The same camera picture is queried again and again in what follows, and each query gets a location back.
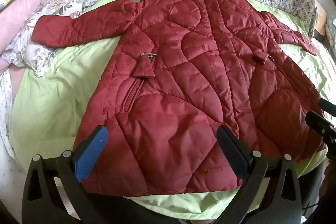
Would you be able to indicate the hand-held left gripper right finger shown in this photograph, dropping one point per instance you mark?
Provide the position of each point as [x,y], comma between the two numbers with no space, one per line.
[231,151]

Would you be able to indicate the red quilted jacket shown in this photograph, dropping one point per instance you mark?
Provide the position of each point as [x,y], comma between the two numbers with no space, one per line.
[183,77]

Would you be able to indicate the pink pillow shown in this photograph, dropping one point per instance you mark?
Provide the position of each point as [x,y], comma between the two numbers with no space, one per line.
[18,19]

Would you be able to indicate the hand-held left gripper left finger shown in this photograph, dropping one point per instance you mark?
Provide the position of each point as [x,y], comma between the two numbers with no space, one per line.
[92,150]

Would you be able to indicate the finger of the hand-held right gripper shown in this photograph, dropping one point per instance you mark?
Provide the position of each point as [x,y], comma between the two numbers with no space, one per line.
[328,108]
[319,121]

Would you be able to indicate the light green blanket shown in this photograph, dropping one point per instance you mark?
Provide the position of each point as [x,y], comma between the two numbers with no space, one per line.
[52,98]

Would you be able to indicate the white large flower quilt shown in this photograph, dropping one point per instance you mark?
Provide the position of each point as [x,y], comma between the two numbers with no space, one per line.
[39,35]

